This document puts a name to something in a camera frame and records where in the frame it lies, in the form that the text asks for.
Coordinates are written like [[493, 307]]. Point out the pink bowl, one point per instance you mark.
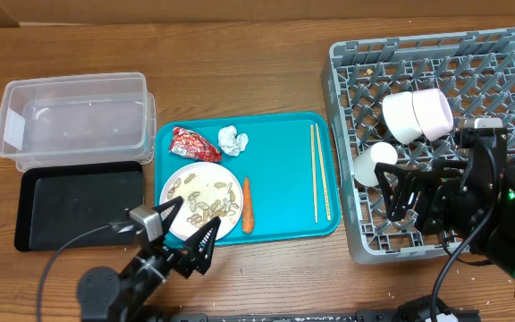
[[432, 112]]

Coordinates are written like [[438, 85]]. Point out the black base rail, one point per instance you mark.
[[385, 315]]

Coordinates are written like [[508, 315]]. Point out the red snack wrapper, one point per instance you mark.
[[190, 144]]

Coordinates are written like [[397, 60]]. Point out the grey dishwasher rack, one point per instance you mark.
[[476, 72]]

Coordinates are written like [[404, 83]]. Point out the white plate with peanuts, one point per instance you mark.
[[208, 190]]

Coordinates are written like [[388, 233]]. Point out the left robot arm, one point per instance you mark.
[[106, 295]]

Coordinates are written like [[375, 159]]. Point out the clear plastic bin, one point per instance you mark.
[[78, 119]]

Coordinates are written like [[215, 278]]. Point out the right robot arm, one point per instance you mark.
[[493, 238]]

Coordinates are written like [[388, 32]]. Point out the right wooden chopstick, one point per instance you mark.
[[323, 173]]

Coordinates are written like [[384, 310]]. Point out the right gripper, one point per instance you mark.
[[397, 204]]

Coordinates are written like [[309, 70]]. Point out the black tray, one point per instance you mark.
[[59, 203]]

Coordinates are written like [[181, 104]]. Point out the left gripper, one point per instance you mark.
[[185, 263]]

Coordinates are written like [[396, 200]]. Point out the orange carrot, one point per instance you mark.
[[247, 210]]

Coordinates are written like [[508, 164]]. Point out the white cup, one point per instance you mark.
[[365, 163]]

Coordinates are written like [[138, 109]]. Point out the crumpled white tissue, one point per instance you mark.
[[231, 142]]

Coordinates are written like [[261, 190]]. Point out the teal serving tray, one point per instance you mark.
[[277, 162]]

